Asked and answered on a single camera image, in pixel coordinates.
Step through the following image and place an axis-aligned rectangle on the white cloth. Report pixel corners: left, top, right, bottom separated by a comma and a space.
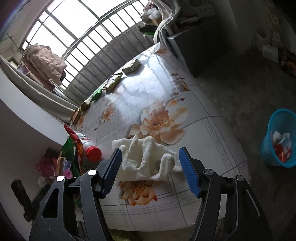
112, 136, 183, 182

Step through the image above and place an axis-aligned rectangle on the blue plastic trash basket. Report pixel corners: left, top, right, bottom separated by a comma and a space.
260, 108, 295, 168

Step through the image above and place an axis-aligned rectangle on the green foil snack bag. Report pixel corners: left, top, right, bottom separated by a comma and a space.
61, 137, 81, 178

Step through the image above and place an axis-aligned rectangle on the red snack wrapper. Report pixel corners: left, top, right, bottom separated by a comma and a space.
64, 124, 84, 175

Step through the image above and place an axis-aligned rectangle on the red capped white bottle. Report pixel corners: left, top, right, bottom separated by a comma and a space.
76, 132, 102, 163

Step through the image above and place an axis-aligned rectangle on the brown snack packet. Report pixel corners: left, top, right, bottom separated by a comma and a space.
79, 98, 91, 113

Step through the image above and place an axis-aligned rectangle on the small green snack packet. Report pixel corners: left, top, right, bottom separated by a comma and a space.
90, 88, 102, 101

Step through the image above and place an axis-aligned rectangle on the floral plastic tablecloth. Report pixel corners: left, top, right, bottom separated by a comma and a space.
72, 44, 250, 232

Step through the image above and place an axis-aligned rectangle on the pink quilted jacket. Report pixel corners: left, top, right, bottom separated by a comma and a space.
25, 44, 67, 86

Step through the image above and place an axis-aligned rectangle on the beige small carton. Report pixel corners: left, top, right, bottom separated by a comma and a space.
121, 59, 141, 74

